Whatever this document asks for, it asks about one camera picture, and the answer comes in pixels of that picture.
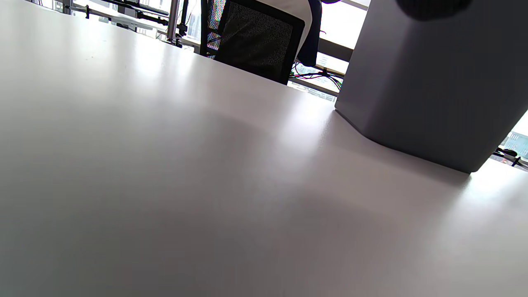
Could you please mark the person's left hand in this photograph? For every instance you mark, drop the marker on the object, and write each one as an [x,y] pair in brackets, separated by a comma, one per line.
[433,8]

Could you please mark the grey plastic bin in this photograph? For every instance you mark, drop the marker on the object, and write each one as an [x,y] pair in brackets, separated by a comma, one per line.
[433,90]

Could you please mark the metal desk post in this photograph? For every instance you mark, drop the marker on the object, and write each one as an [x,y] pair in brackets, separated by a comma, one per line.
[174,20]

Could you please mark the black mesh office chair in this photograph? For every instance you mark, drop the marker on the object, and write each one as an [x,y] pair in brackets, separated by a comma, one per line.
[255,41]

